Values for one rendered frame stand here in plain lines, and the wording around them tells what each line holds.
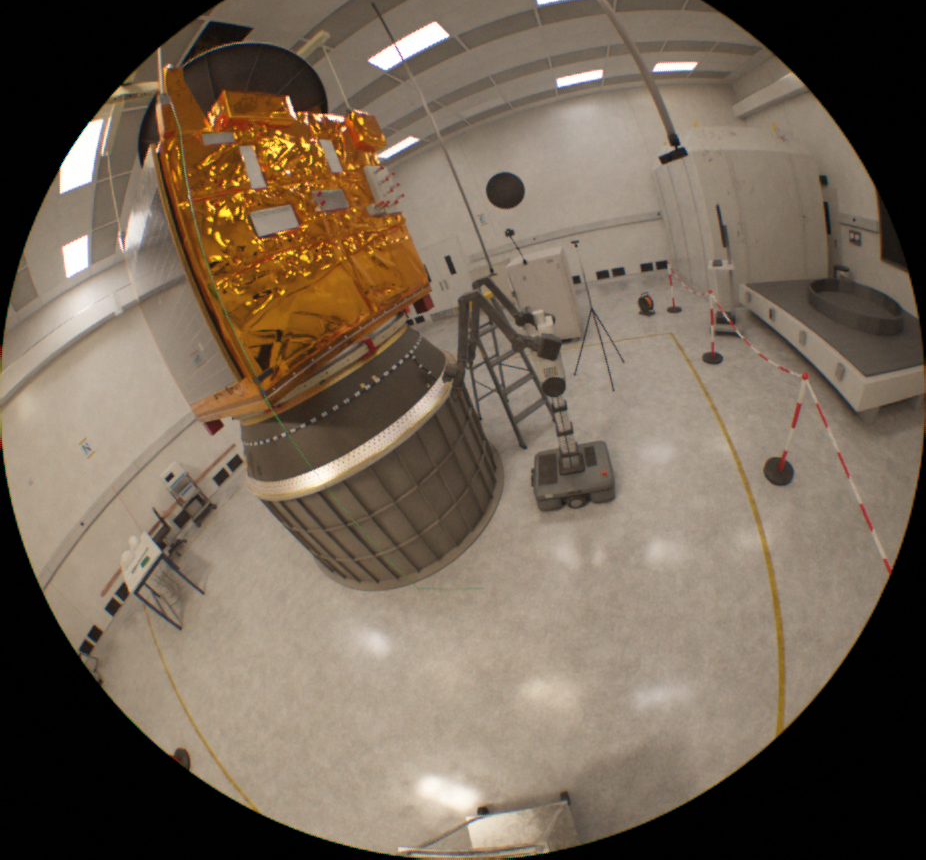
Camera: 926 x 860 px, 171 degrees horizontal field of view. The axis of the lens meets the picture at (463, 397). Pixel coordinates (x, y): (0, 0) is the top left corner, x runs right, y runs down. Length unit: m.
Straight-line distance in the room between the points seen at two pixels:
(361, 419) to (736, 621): 2.66
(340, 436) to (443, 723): 1.93
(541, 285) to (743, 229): 3.90
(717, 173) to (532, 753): 6.96
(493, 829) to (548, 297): 5.71
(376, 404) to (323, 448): 0.43
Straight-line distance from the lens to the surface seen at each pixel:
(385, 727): 2.42
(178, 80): 2.54
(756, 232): 6.49
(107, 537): 7.15
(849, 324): 4.81
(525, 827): 1.96
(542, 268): 5.01
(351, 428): 1.94
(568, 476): 2.50
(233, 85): 3.10
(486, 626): 2.28
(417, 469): 2.10
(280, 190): 2.14
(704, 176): 6.05
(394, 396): 2.01
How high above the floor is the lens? 2.06
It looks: 26 degrees down
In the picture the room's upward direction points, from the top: 22 degrees counter-clockwise
